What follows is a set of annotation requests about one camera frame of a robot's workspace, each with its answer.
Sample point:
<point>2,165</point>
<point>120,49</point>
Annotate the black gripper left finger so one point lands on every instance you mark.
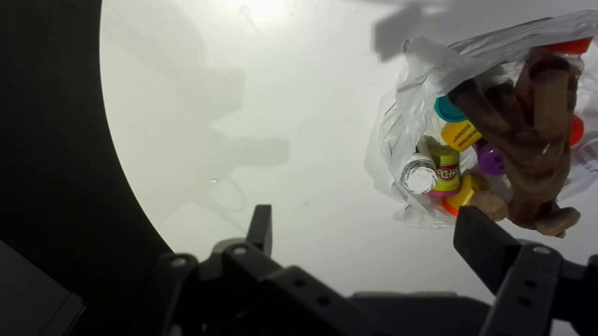
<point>217,286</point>

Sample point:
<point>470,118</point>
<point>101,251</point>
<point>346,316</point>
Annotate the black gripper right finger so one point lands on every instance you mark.
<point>529,280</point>

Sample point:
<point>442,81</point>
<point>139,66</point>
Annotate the purple lid dough tub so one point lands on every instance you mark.
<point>492,159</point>

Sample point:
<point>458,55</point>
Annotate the yellow tub pink lid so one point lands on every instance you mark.
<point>445,168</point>

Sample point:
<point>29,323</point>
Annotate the brown plush toy animal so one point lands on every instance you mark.
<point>529,137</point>

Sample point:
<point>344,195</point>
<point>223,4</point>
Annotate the yellow tub teal lid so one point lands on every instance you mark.
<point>460,127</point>

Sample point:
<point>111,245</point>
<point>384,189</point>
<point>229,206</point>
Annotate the white plastic bag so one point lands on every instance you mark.
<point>404,105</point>

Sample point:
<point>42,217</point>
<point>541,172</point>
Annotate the dark grey slab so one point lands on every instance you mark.
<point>30,299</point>

